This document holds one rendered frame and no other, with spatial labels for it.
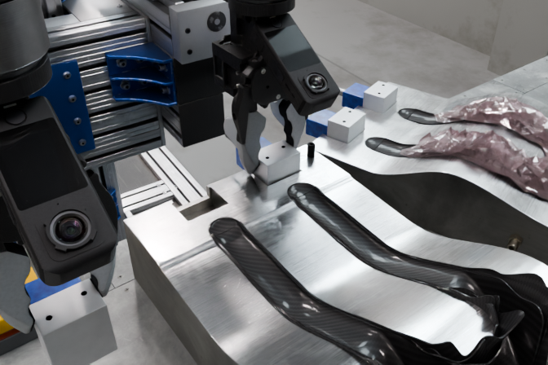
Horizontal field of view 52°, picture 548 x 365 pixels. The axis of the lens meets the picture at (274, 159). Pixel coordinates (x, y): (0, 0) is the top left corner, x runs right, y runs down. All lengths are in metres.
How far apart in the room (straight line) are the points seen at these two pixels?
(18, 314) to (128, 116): 0.68
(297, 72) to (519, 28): 2.55
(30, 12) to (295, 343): 0.32
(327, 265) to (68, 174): 0.31
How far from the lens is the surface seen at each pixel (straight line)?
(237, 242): 0.61
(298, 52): 0.59
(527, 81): 1.22
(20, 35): 0.35
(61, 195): 0.34
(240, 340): 0.52
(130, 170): 1.93
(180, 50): 0.93
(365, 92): 0.90
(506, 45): 3.14
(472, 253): 0.57
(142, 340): 0.64
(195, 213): 0.68
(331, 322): 0.52
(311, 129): 0.85
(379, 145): 0.83
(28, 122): 0.37
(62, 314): 0.47
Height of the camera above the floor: 1.29
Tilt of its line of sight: 34 degrees down
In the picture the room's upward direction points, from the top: straight up
